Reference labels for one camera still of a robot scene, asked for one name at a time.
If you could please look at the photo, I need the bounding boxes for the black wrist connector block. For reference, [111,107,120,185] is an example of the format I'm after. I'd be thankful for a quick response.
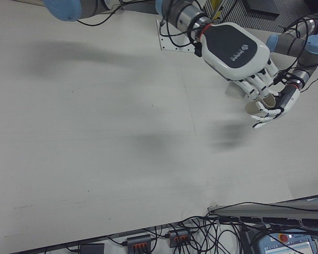
[192,41,204,58]
[274,70,288,86]

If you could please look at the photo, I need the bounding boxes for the robot teach pendant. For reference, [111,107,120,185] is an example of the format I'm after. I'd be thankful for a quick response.
[257,231,318,254]

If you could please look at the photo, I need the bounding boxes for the black flat adapter box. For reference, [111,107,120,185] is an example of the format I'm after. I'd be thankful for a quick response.
[79,243,105,254]

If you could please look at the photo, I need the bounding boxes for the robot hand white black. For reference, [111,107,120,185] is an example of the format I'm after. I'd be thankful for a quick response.
[200,22,279,101]
[251,84,301,130]

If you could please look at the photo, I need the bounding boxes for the white paper cup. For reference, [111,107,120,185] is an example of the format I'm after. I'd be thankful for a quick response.
[244,95,278,116]

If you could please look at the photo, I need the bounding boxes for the black ribbed floor mat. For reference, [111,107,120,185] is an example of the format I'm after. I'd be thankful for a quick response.
[219,5,318,32]

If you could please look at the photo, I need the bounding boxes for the black usb hub red ports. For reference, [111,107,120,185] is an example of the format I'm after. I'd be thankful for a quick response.
[126,234,152,252]
[169,229,191,248]

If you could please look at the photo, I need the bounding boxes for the dark grey floor box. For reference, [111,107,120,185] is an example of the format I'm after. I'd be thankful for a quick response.
[243,0,281,19]

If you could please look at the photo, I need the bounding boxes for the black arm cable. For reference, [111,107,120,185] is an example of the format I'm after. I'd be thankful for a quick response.
[76,0,128,27]
[278,15,318,93]

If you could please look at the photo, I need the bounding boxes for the white metal mount base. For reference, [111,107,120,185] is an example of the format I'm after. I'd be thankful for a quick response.
[155,20,197,51]

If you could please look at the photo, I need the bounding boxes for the black hub cable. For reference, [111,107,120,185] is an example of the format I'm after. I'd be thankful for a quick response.
[105,234,128,246]

